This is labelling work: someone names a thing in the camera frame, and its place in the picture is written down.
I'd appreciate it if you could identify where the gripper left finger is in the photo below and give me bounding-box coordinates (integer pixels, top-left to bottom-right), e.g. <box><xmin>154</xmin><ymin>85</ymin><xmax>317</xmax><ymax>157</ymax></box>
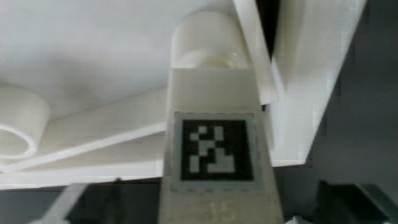
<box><xmin>29</xmin><ymin>179</ymin><xmax>161</xmax><ymax>224</ymax></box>

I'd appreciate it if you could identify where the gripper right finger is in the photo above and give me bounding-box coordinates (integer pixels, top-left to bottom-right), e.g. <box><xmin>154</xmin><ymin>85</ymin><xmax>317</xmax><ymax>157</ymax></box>
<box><xmin>283</xmin><ymin>179</ymin><xmax>398</xmax><ymax>224</ymax></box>

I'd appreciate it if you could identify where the white square tabletop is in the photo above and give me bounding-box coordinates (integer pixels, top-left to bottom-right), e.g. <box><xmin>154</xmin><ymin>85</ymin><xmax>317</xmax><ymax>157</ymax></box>
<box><xmin>0</xmin><ymin>0</ymin><xmax>267</xmax><ymax>173</ymax></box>

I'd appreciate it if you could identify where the white U-shaped obstacle fence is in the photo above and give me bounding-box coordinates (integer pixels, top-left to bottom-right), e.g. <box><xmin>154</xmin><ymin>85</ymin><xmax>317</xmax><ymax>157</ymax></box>
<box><xmin>0</xmin><ymin>0</ymin><xmax>367</xmax><ymax>190</ymax></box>

